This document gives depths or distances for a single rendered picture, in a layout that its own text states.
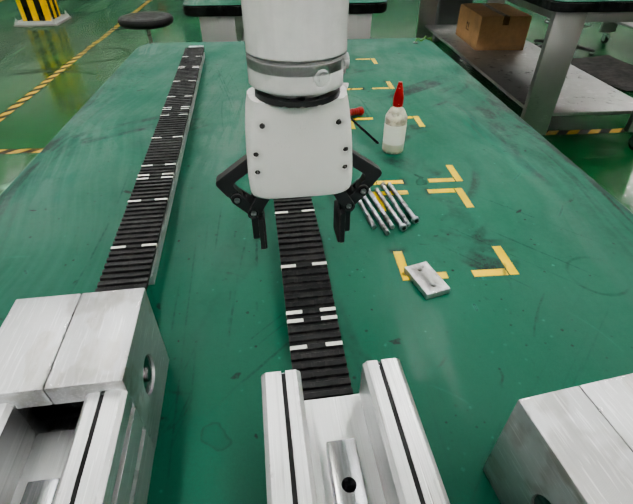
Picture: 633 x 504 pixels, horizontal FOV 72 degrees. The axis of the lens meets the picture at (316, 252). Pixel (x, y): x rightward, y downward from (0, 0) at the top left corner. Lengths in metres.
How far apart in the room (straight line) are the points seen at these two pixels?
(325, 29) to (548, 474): 0.33
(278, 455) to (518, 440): 0.16
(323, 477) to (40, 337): 0.22
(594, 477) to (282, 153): 0.32
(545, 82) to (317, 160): 2.34
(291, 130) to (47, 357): 0.26
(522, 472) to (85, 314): 0.33
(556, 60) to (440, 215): 2.10
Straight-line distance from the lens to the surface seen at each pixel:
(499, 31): 3.99
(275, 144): 0.40
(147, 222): 0.57
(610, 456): 0.32
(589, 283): 0.59
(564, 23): 2.64
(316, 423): 0.34
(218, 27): 2.31
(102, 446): 0.31
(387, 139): 0.77
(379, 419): 0.30
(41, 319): 0.39
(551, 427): 0.31
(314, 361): 0.41
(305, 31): 0.35
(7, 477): 0.36
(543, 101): 2.74
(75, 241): 0.64
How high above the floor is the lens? 1.12
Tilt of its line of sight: 39 degrees down
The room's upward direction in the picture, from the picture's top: straight up
